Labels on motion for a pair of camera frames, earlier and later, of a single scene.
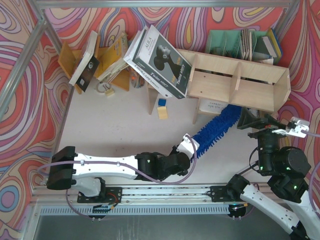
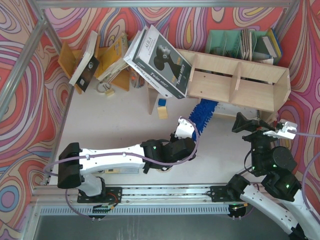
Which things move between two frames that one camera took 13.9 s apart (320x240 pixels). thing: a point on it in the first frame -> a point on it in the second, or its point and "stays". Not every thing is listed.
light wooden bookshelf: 215,82 stays
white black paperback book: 88,64 stays
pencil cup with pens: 136,80 stays
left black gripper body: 177,161 -> 172,137
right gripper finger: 269,120 -> 261,123
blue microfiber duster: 215,129 -> 201,115
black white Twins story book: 157,63 stays
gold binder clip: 108,91 stays
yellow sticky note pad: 162,112 stays
